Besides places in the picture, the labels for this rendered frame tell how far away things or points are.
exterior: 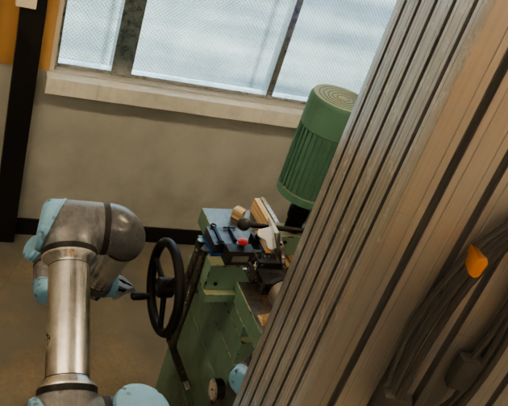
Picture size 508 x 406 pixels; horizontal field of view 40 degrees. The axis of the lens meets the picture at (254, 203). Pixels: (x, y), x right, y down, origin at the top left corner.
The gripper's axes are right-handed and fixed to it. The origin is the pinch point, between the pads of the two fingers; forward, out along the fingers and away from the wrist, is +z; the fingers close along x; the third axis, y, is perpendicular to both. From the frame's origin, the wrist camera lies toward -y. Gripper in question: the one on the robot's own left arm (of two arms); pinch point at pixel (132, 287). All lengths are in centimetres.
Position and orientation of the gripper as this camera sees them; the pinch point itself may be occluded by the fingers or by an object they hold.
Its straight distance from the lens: 212.4
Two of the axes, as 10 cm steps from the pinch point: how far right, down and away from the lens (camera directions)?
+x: 3.2, 5.9, -7.4
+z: 6.4, 4.4, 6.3
